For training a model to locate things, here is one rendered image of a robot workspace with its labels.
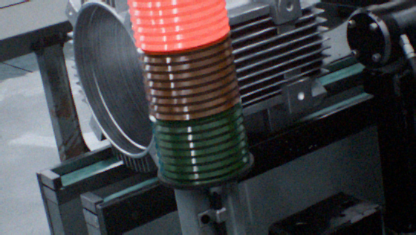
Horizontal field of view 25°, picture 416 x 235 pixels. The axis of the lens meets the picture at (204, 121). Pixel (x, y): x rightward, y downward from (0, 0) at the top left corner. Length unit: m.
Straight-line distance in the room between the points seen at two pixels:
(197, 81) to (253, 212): 0.40
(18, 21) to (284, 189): 0.35
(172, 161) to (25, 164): 0.81
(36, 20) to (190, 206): 0.51
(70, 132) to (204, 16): 0.60
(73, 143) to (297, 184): 0.30
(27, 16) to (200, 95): 0.53
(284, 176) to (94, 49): 0.24
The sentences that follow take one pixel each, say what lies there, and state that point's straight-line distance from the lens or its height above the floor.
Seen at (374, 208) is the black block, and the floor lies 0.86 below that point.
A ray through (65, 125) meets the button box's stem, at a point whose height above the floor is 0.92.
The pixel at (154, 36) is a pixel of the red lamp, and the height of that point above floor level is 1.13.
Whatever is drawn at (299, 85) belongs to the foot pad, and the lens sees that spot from 0.92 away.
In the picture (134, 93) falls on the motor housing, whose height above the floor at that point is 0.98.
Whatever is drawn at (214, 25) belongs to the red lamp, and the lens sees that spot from 0.57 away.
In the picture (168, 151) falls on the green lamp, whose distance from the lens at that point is 0.59.
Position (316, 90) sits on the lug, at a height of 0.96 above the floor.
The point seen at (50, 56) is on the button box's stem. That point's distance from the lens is 1.11.
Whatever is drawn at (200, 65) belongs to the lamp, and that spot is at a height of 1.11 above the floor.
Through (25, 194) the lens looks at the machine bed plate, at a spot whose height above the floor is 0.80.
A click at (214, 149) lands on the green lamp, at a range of 0.58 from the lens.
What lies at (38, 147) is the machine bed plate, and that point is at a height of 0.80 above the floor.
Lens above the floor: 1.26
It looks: 19 degrees down
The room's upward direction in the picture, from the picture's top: 10 degrees counter-clockwise
